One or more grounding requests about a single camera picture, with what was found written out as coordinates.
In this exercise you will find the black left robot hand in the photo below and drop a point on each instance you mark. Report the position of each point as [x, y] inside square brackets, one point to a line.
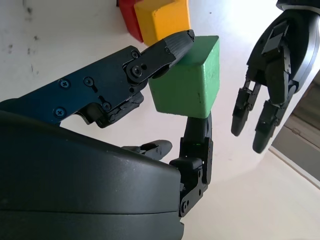
[297, 37]

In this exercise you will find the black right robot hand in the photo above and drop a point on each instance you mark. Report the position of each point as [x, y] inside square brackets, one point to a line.
[75, 180]

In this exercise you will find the green cube block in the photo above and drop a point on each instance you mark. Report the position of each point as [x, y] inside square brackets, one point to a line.
[185, 87]

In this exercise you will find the yellow cube block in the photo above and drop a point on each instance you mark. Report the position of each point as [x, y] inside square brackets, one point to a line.
[165, 22]

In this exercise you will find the red cube block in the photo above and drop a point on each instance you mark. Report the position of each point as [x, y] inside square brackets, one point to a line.
[128, 17]

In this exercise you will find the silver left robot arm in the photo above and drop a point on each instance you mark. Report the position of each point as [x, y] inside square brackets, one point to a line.
[300, 3]

